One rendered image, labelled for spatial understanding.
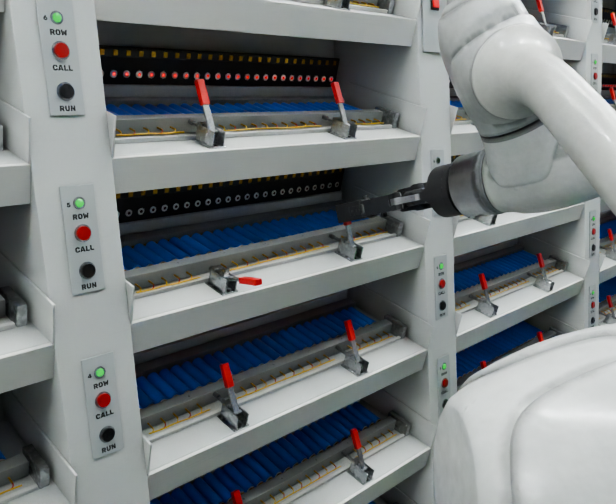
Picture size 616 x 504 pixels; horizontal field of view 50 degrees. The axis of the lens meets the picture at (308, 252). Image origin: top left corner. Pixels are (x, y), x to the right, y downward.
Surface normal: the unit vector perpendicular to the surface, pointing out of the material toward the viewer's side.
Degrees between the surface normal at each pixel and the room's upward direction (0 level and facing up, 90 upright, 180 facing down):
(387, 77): 90
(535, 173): 106
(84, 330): 90
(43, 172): 90
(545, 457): 56
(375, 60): 90
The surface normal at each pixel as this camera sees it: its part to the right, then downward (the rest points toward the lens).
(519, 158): -0.51, 0.50
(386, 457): 0.17, -0.91
